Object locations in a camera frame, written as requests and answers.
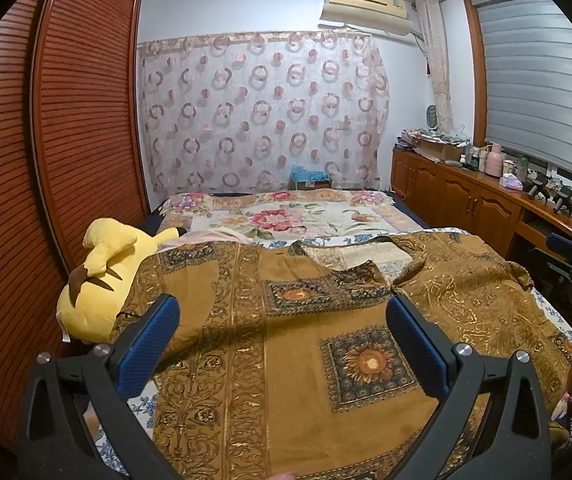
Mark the pale pink folded cloth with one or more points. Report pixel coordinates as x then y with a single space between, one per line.
205 236

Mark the blue floral white sheet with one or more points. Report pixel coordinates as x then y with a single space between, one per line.
141 409

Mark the golden brown patterned garment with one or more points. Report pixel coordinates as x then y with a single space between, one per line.
316 349

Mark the cardboard box on sideboard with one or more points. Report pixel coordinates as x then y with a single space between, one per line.
440 150

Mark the grey window roller blind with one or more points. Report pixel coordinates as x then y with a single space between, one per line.
528 61

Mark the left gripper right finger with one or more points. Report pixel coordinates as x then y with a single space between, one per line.
512 439

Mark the brown wooden sideboard cabinet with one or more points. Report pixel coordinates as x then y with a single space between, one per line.
443 196

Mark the pink thermos bottle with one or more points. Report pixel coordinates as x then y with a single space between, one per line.
494 161

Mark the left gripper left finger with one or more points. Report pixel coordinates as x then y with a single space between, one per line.
54 440

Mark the yellow Pikachu plush toy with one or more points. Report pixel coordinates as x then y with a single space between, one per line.
97 289

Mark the floral cream bed quilt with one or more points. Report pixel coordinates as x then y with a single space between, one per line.
276 218

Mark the beige wall air conditioner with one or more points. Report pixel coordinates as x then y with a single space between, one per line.
384 15

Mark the small purple plush item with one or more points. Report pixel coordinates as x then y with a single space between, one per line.
511 182

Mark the box with blue cloth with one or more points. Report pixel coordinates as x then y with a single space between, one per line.
301 178

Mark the beige tied side curtain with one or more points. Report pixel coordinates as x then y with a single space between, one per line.
434 34

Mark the pink circle patterned curtain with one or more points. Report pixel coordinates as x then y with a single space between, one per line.
236 113

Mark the red wooden louvered wardrobe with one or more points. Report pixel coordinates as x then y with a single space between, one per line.
68 155

